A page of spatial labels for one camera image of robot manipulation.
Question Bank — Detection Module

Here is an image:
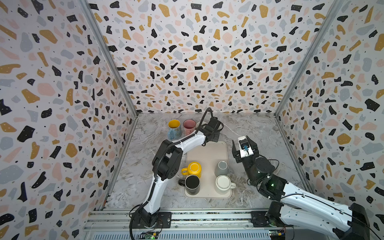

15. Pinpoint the pink patterned mug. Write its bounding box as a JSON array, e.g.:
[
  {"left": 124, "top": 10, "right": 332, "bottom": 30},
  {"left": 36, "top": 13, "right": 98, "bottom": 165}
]
[{"left": 183, "top": 119, "right": 196, "bottom": 136}]

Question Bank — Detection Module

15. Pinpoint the blue butterfly mug yellow inside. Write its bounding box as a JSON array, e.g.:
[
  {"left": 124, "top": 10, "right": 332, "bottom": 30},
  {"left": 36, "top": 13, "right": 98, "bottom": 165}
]
[{"left": 168, "top": 120, "right": 182, "bottom": 141}]

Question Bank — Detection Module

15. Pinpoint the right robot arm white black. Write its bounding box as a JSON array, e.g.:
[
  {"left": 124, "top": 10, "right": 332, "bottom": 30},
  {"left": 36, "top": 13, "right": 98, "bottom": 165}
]
[{"left": 232, "top": 136, "right": 371, "bottom": 240}]

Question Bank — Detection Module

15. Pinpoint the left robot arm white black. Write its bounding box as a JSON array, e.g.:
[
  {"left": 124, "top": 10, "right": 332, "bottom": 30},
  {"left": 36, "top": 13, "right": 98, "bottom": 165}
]
[{"left": 130, "top": 117, "right": 224, "bottom": 228}]

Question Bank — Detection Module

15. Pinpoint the grey mug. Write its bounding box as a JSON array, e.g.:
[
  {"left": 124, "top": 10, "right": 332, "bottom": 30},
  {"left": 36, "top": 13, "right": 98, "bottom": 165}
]
[{"left": 215, "top": 161, "right": 229, "bottom": 177}]

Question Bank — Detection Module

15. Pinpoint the white mug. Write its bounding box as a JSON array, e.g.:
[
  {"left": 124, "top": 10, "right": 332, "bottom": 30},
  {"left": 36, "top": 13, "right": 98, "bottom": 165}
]
[{"left": 215, "top": 175, "right": 237, "bottom": 195}]

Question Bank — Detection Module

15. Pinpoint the black mug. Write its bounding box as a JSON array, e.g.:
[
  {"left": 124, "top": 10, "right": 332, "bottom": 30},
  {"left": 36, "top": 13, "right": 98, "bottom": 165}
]
[{"left": 178, "top": 175, "right": 201, "bottom": 196}]

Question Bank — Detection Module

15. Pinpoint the beige rectangular tray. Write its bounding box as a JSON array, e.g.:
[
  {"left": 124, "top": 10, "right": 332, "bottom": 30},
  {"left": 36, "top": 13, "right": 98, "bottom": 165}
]
[{"left": 184, "top": 141, "right": 232, "bottom": 199}]

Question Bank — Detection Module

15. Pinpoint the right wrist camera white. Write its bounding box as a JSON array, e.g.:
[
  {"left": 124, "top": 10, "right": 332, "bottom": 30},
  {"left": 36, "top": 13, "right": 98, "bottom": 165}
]
[{"left": 238, "top": 136, "right": 253, "bottom": 158}]

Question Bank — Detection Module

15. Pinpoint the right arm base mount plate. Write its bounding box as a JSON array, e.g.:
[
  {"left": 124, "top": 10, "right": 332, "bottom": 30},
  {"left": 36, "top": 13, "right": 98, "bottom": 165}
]
[{"left": 251, "top": 211, "right": 292, "bottom": 228}]

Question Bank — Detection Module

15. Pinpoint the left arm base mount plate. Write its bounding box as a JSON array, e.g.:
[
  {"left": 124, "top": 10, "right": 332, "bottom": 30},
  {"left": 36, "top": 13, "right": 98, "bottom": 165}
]
[{"left": 130, "top": 209, "right": 172, "bottom": 229}]

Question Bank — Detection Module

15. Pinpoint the black corrugated cable conduit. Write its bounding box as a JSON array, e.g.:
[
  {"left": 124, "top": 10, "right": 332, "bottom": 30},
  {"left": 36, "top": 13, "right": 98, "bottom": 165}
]
[{"left": 128, "top": 107, "right": 214, "bottom": 240}]

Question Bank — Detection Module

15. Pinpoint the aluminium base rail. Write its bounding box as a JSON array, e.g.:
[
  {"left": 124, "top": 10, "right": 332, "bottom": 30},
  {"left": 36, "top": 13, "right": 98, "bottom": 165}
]
[{"left": 82, "top": 208, "right": 340, "bottom": 240}]

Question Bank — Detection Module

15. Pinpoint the aluminium corner post right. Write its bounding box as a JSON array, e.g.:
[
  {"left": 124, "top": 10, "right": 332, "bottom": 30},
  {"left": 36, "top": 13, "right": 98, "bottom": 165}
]
[{"left": 274, "top": 0, "right": 344, "bottom": 119}]

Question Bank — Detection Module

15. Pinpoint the aluminium corner post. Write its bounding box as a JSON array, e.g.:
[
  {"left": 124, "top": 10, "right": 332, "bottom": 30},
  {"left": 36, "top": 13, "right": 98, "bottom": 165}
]
[
  {"left": 79, "top": 0, "right": 138, "bottom": 119},
  {"left": 274, "top": 0, "right": 344, "bottom": 119}
]

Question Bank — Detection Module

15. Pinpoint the aluminium corner post left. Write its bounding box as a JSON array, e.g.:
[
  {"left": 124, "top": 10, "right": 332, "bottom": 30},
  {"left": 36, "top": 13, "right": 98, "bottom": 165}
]
[{"left": 79, "top": 0, "right": 138, "bottom": 119}]

